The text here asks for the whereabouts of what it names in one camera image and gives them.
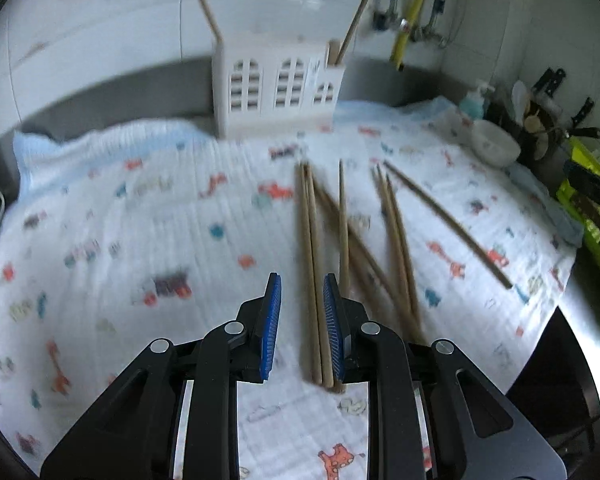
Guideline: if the white printed cloth mat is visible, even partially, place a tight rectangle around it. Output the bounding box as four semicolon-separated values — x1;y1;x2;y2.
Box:
0;98;578;479

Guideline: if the white ceramic bowl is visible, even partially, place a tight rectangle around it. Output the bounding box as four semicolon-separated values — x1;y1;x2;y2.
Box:
469;119;521;169

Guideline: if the teal soap dispenser bottle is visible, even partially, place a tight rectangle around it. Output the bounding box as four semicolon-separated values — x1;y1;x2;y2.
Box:
458;79;495;120

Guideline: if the yellow gas hose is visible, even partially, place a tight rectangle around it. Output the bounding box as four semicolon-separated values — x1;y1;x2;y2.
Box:
389;0;441;72

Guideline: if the dark wooden chopstick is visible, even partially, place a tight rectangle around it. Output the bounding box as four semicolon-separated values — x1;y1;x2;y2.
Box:
334;0;370;66

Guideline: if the white house-shaped utensil holder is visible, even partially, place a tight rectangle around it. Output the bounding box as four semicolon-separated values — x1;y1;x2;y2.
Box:
212;34;346;140

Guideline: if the light blue towel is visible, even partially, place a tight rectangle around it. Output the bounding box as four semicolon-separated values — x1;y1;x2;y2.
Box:
504;162;584;248

